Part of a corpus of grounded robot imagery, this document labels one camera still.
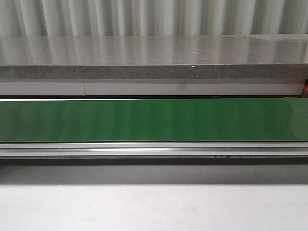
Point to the green conveyor belt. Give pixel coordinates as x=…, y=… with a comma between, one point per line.
x=223, y=119

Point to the grey speckled stone countertop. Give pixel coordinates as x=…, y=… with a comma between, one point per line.
x=154, y=57

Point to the white pleated curtain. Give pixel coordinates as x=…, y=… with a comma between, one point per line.
x=152, y=17

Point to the aluminium conveyor side rail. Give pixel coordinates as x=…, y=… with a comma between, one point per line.
x=155, y=153

